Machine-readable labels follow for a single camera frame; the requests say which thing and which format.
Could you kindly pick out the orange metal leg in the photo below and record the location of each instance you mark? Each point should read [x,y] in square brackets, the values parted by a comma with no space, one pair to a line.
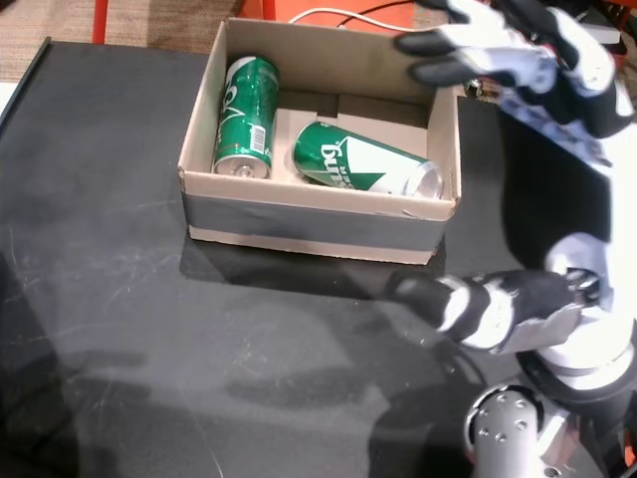
[100,22]
[259,7]

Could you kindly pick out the silver black robot right arm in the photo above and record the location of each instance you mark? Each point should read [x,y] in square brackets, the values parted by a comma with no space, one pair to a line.
[502,428]

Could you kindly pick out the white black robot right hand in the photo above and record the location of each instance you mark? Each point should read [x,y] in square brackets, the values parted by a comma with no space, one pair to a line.
[557,174]

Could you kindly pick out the orange floor plate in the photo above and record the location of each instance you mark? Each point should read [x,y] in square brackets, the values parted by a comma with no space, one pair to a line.
[348,17]

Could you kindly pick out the open cardboard box grey tape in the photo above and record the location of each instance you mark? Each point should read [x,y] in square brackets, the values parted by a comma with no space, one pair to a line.
[318,224]

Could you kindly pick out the green white soda can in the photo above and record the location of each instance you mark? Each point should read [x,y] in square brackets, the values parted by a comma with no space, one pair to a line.
[249,109]
[363,159]

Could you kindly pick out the grey flat box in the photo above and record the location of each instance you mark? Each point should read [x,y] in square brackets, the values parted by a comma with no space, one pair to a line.
[604,32]

